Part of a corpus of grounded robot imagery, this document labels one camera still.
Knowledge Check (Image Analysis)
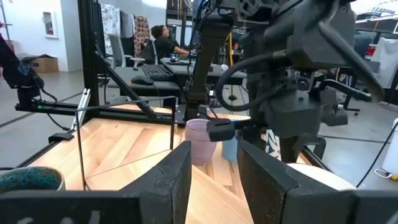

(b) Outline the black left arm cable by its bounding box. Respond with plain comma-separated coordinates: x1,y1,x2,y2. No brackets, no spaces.
214,49,289,112

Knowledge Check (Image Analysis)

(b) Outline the black computer mouse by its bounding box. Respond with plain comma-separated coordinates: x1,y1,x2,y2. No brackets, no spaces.
130,75,155,86

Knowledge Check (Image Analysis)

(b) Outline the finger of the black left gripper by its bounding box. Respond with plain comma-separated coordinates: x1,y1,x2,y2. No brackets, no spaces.
298,136,328,157
279,136,300,164

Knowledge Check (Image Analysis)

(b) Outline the black office chair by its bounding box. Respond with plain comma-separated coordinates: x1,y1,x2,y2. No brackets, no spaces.
139,39,158,65

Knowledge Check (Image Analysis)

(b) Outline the grey desk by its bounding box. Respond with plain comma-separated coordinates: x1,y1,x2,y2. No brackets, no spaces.
107,65,181,97
160,57,248,86

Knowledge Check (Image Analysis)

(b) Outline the black device on stand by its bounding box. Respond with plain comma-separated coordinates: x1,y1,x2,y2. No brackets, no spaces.
0,34,45,110

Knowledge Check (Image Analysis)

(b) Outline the grey office chair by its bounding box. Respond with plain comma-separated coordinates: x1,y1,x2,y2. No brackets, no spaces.
107,33,146,69

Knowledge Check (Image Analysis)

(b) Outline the silver aluminium bracket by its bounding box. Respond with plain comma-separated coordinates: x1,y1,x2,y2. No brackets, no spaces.
70,88,91,130

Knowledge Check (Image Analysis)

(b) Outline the red patterned hanging cloth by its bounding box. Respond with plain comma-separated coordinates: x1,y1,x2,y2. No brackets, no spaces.
133,15,151,58

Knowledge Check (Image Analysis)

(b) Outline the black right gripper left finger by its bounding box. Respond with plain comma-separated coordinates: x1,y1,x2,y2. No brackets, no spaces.
120,140,192,224

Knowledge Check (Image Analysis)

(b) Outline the cardboard box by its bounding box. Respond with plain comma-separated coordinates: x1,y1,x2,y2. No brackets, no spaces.
29,55,60,74

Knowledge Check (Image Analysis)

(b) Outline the white hanging garment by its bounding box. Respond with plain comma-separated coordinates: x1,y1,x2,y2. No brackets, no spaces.
369,37,398,90

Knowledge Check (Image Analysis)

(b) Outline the white wall cabinet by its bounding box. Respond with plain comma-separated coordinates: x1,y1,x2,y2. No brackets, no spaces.
42,11,59,40

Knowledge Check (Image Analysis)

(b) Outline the light blue mug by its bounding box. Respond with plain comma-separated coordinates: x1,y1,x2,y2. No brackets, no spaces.
221,136,239,163

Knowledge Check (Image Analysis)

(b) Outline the black aluminium table frame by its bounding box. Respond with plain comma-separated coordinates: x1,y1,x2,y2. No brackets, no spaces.
14,0,332,174

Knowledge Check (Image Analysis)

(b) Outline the dark office chair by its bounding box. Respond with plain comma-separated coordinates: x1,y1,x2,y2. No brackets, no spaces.
341,30,376,116

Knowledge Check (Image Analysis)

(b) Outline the long black floor cable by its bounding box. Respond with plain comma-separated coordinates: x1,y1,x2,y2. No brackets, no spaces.
356,123,398,189

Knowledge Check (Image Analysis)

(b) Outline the floral hanging cloth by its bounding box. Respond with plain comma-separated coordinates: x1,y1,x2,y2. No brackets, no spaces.
99,3,121,57

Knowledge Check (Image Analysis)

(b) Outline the smooth lilac mug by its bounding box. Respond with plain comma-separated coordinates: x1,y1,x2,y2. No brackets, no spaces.
185,118,218,166

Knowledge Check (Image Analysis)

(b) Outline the black keyboard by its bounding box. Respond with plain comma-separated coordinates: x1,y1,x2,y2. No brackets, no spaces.
141,63,174,82

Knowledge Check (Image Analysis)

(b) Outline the grey hanging cloth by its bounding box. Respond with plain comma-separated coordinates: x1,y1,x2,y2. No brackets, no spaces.
119,11,135,40

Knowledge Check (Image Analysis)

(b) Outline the white mug blue pattern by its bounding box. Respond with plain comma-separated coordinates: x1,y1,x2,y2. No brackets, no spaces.
264,129,282,161

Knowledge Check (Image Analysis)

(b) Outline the person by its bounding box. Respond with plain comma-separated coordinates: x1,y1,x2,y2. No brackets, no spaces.
150,24,190,62

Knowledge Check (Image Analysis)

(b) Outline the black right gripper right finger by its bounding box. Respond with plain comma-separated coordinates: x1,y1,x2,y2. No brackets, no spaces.
237,139,300,224

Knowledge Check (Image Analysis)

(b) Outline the white cable loop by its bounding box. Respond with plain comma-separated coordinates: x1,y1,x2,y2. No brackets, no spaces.
374,169,392,180

